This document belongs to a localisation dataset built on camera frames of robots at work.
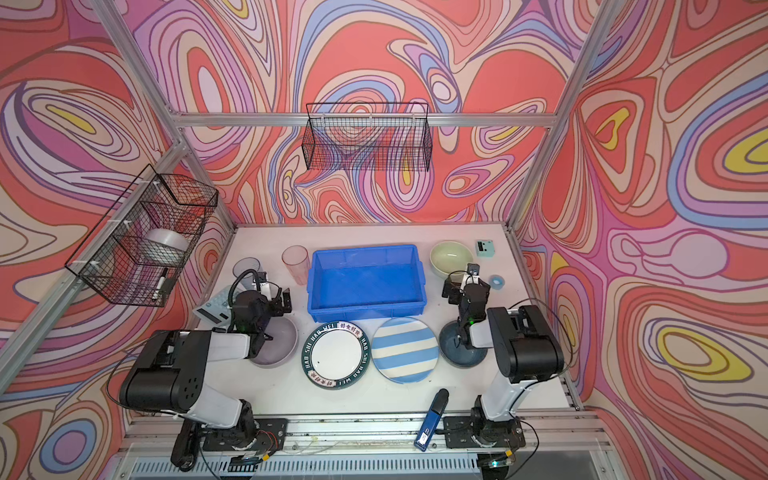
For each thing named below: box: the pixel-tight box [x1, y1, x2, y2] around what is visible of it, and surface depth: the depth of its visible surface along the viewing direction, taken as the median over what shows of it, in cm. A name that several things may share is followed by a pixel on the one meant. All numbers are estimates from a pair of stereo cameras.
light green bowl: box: [430, 240, 473, 278], surface depth 107 cm
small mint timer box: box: [476, 240, 496, 258], surface depth 112 cm
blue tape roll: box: [489, 274, 505, 290], surface depth 104 cm
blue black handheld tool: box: [413, 388, 450, 452], surface depth 75 cm
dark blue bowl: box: [439, 320, 488, 369], surface depth 88 cm
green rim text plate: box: [301, 321, 372, 390], surface depth 87 cm
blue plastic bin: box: [307, 244, 426, 323], surface depth 105 cm
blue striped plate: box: [371, 317, 440, 385], surface depth 90 cm
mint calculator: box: [192, 285, 232, 327], surface depth 95 cm
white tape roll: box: [145, 228, 190, 252], surface depth 75 cm
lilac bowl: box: [250, 316, 299, 367], surface depth 88 cm
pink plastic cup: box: [281, 244, 310, 286], surface depth 97 cm
